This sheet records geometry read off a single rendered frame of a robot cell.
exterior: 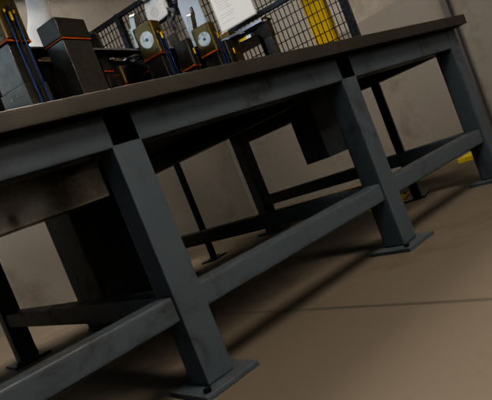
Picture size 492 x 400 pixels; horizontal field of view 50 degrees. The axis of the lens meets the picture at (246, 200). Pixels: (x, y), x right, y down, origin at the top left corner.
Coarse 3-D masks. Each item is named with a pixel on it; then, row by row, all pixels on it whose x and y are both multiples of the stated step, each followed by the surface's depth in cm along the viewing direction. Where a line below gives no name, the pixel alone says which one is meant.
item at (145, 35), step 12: (144, 24) 189; (156, 24) 190; (144, 36) 190; (156, 36) 188; (144, 48) 191; (156, 48) 188; (168, 48) 192; (144, 60) 192; (156, 60) 191; (168, 60) 189; (156, 72) 192; (168, 72) 190
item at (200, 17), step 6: (180, 0) 258; (186, 0) 257; (192, 0) 256; (180, 6) 259; (186, 6) 258; (192, 6) 256; (198, 6) 255; (180, 12) 260; (186, 12) 258; (198, 12) 256; (198, 18) 256; (204, 18) 255; (186, 24) 260; (198, 24) 257
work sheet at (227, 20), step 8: (216, 0) 280; (224, 0) 278; (232, 0) 276; (240, 0) 274; (248, 0) 272; (216, 8) 281; (224, 8) 279; (232, 8) 277; (240, 8) 275; (248, 8) 273; (216, 16) 282; (224, 16) 280; (232, 16) 278; (240, 16) 276; (248, 16) 274; (224, 24) 281; (232, 24) 279; (224, 32) 282
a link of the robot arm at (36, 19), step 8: (32, 0) 227; (40, 0) 227; (32, 8) 230; (40, 8) 229; (48, 8) 231; (32, 16) 231; (40, 16) 231; (48, 16) 233; (32, 24) 231; (40, 24) 232; (32, 32) 232; (32, 40) 232; (40, 40) 232
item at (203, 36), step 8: (208, 24) 217; (192, 32) 220; (200, 32) 218; (208, 32) 217; (216, 32) 220; (200, 40) 219; (208, 40) 218; (216, 40) 218; (200, 48) 220; (208, 48) 219; (216, 48) 217; (224, 48) 221; (208, 56) 220; (216, 56) 218; (224, 56) 218; (208, 64) 221; (216, 64) 219
